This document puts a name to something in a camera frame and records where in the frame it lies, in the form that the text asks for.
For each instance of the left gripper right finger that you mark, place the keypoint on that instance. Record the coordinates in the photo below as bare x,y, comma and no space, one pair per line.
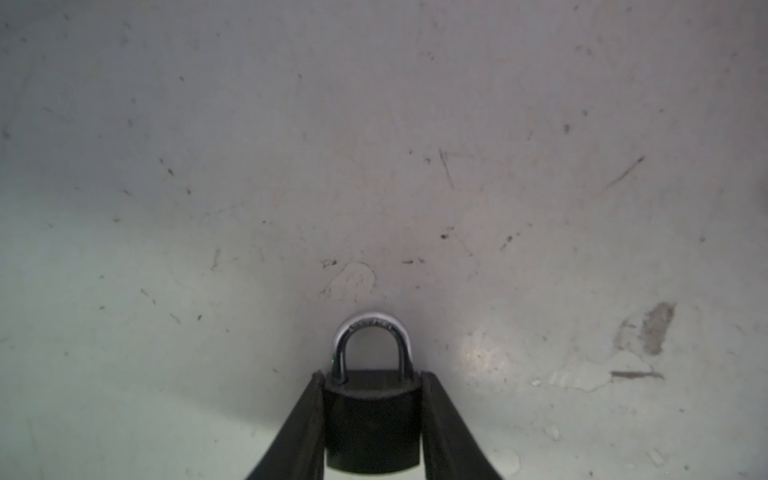
449,449

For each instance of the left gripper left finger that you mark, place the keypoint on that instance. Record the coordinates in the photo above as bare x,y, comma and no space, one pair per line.
298,450

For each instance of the black padlock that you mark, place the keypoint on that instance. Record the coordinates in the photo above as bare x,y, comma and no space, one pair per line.
372,416

